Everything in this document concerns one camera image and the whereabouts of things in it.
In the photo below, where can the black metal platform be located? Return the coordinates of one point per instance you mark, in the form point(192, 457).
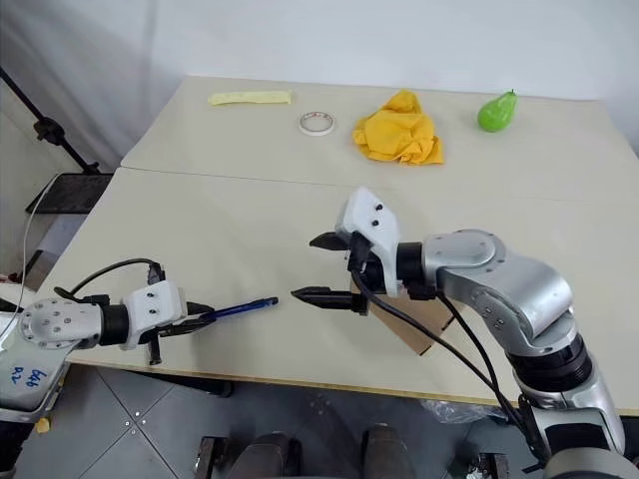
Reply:
point(75, 192)

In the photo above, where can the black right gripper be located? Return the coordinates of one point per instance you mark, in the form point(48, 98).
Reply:
point(377, 279)

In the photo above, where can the green pear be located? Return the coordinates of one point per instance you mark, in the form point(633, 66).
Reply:
point(495, 114)

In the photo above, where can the black tripod stand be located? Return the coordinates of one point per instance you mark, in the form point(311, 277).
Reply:
point(50, 131)

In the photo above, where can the white masking tape roll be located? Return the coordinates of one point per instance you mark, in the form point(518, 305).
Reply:
point(305, 128)

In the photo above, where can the brown cardboard box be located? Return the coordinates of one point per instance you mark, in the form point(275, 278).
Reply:
point(419, 324)

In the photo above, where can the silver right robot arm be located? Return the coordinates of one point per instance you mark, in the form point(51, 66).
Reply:
point(499, 279)

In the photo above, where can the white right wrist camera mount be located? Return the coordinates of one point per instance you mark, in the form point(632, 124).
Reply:
point(372, 219)

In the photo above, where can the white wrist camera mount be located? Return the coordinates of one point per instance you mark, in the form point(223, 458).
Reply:
point(372, 219)
point(152, 302)

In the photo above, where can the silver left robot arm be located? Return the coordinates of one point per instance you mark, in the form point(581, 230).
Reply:
point(55, 322)

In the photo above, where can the small yellow scrap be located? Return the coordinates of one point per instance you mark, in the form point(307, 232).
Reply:
point(44, 425)

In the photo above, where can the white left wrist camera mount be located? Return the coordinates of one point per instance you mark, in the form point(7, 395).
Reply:
point(152, 302)

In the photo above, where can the clear plastic bag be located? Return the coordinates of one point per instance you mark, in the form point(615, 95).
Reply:
point(459, 410)

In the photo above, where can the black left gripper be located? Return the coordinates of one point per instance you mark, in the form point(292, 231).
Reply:
point(156, 344)

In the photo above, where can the yellow crumpled cloth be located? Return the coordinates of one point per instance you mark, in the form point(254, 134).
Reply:
point(399, 132)

